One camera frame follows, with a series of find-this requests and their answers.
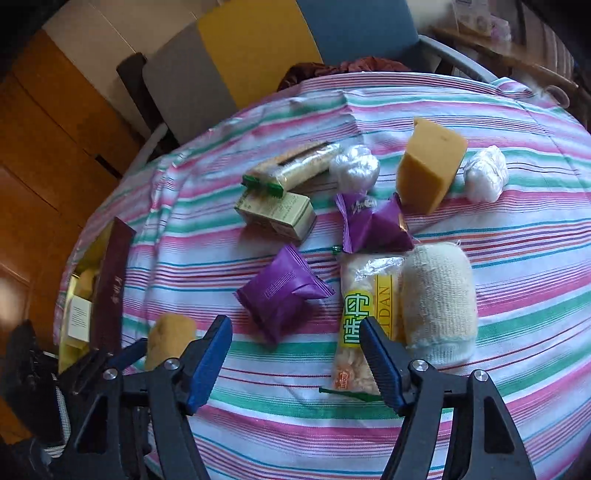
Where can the long green-ended cracker packet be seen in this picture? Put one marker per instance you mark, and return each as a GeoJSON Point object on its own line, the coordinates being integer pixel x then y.
{"type": "Point", "coordinates": [295, 166]}

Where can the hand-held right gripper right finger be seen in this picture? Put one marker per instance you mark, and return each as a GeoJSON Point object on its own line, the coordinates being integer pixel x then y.
{"type": "Point", "coordinates": [378, 360]}

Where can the white gauze roll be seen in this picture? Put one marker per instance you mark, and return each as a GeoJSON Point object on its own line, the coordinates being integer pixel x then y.
{"type": "Point", "coordinates": [438, 300]}

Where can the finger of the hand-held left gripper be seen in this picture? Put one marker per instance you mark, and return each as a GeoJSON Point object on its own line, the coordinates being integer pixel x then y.
{"type": "Point", "coordinates": [115, 360]}

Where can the grey yellow blue chair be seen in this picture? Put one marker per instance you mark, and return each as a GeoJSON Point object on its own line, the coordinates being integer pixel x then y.
{"type": "Point", "coordinates": [231, 60]}

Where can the yellow label rice cracker packet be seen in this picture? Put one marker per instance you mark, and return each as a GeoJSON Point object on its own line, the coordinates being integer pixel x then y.
{"type": "Point", "coordinates": [360, 300]}

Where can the wooden shelf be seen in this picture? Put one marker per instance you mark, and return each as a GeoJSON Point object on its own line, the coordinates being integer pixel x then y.
{"type": "Point", "coordinates": [508, 55]}

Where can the small round yellow sponge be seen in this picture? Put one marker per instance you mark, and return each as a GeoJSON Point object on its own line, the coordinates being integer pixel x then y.
{"type": "Point", "coordinates": [168, 337]}

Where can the purple snack packet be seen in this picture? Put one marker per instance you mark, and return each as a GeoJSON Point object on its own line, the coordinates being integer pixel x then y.
{"type": "Point", "coordinates": [378, 226]}
{"type": "Point", "coordinates": [281, 290]}

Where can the striped bedsheet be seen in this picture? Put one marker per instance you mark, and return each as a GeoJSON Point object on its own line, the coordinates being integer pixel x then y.
{"type": "Point", "coordinates": [508, 258]}

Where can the small green box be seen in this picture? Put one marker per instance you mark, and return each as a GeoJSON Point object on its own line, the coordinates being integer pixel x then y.
{"type": "Point", "coordinates": [277, 212]}

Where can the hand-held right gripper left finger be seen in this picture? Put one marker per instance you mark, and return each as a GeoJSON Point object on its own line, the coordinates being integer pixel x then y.
{"type": "Point", "coordinates": [210, 360]}

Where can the gold tray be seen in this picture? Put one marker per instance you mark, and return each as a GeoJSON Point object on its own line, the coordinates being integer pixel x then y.
{"type": "Point", "coordinates": [74, 355]}

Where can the yellow wedge sponge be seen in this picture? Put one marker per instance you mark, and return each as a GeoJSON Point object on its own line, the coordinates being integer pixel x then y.
{"type": "Point", "coordinates": [429, 170]}

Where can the maroon box lid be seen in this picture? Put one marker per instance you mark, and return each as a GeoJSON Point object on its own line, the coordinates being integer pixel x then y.
{"type": "Point", "coordinates": [113, 286]}

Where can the white plastic wrap ball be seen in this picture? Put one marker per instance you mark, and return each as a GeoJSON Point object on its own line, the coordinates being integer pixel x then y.
{"type": "Point", "coordinates": [485, 175]}
{"type": "Point", "coordinates": [353, 168]}

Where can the dark red cloth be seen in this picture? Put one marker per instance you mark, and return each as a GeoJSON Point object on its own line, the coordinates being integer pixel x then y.
{"type": "Point", "coordinates": [323, 71]}

